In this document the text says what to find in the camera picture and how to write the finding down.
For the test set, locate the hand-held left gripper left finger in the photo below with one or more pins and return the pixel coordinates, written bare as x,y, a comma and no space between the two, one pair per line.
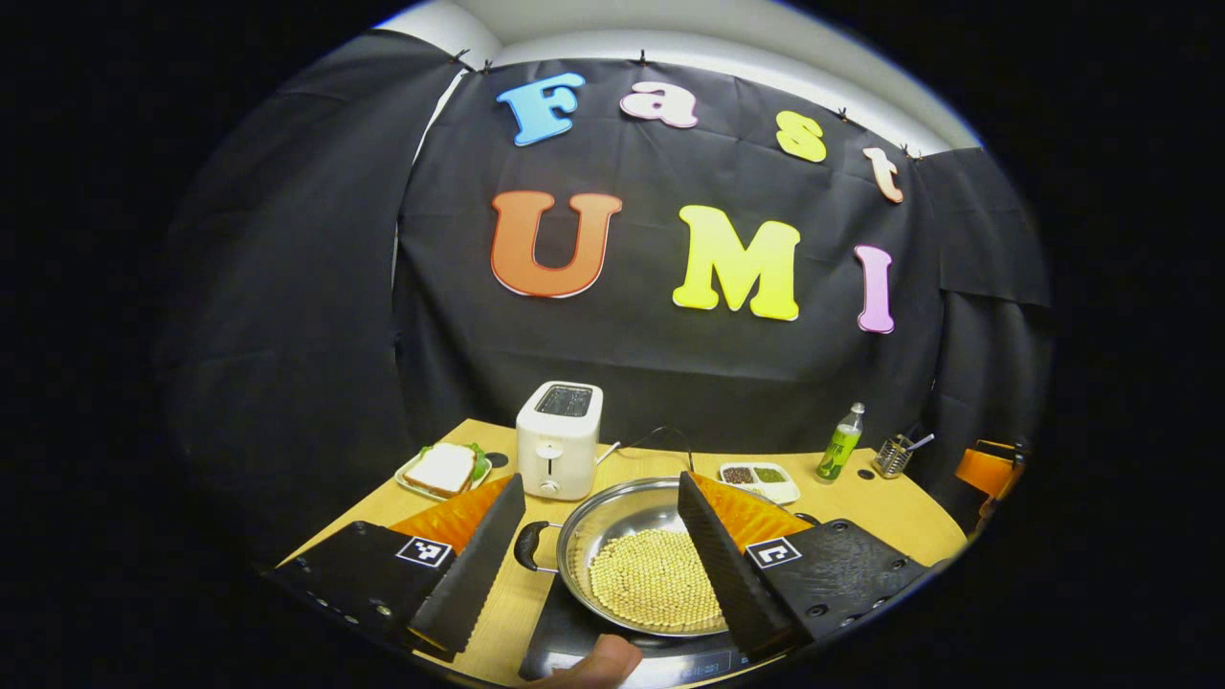
478,574

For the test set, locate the green drink bottle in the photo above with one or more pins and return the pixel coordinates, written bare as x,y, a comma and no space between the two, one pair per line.
840,450

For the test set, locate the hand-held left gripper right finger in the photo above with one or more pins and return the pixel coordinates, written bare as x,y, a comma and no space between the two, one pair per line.
727,574

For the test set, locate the black induction cooktop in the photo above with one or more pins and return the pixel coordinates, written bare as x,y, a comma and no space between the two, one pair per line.
565,632

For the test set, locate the black backdrop cloth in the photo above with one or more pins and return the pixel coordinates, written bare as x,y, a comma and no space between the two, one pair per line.
670,364

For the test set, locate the white toaster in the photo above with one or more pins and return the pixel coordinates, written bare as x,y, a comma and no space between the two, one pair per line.
560,450

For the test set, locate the white divided bean dish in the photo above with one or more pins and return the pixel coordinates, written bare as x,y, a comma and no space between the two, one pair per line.
780,491

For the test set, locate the sandwich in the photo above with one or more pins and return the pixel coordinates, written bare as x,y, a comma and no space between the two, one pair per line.
440,469

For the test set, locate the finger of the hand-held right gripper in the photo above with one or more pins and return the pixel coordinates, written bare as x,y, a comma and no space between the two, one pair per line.
986,471

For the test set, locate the pale green plate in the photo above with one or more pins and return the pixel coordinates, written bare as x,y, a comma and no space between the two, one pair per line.
483,469

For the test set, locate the steel pot with beans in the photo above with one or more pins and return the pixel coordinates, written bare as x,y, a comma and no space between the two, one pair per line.
622,517

